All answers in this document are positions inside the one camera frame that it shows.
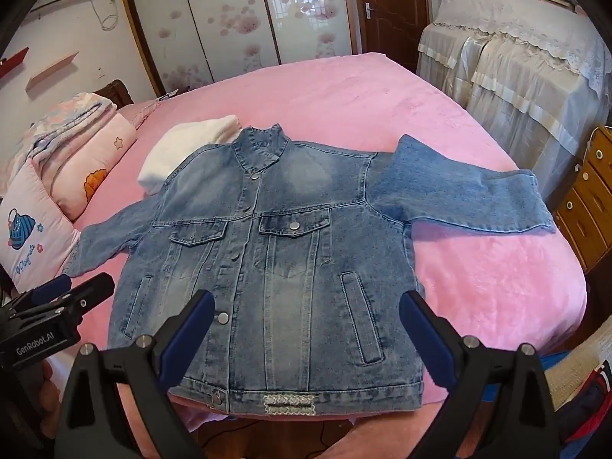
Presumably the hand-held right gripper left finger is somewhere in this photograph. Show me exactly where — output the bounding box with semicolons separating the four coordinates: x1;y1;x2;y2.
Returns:
52;290;216;459

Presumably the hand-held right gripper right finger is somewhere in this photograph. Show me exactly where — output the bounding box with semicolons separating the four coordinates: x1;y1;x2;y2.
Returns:
400;290;560;459

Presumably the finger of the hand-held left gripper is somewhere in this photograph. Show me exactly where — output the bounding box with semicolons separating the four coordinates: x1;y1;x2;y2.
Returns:
29;275;73;305
56;272;116;317

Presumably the blue denim jacket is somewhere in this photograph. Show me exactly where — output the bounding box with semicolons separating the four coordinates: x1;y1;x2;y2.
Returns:
64;124;558;417

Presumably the pink handbag print pillow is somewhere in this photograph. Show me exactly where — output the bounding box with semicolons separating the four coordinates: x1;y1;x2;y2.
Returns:
0;158;82;292

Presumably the blue cloth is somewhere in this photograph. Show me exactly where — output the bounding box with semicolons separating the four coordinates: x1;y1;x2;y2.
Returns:
480;350;570;402

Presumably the pink cartoon pillow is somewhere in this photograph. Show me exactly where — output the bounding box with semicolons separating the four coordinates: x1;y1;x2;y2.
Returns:
48;115;139;223

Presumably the white folded garment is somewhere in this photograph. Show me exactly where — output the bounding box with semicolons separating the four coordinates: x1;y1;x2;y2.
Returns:
138;115;242;197

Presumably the pastel floral folded quilt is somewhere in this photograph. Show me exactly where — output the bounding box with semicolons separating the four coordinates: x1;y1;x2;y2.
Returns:
0;92;118;182

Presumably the red and navy garment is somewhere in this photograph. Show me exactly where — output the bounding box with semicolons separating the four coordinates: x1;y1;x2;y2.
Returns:
557;361;612;455

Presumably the pink flat pillow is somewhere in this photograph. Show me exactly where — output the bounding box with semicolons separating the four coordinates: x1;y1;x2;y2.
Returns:
117;98;168;130

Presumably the dark wooden headboard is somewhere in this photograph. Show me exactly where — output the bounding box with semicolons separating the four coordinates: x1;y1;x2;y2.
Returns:
93;79;135;108

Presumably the wooden drawer cabinet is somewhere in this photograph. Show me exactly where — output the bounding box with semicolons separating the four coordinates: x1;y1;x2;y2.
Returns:
552;124;612;273

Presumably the pink bed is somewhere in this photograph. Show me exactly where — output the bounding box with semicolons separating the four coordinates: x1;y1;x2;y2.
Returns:
29;52;589;455

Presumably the cream satin ruffled cover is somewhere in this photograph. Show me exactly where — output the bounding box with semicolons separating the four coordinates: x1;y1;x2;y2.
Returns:
416;21;603;202

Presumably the floral sliding door wardrobe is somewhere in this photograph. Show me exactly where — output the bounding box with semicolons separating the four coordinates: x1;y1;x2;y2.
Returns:
117;0;364;99

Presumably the cream lace cloth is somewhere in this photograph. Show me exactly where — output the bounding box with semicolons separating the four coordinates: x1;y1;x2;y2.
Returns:
433;0;612;101

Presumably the brown wooden door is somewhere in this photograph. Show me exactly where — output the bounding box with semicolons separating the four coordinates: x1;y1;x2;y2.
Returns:
351;0;431;77

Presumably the black floor cable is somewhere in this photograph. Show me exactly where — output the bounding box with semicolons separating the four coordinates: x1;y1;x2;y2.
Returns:
316;423;335;459

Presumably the pink wall shelf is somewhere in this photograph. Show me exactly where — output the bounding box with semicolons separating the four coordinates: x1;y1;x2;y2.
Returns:
26;52;80;91

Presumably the red wall shelf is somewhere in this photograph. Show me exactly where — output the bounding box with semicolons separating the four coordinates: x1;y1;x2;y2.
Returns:
0;48;29;77

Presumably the white power cable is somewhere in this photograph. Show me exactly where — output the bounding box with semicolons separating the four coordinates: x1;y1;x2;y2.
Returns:
96;0;120;29

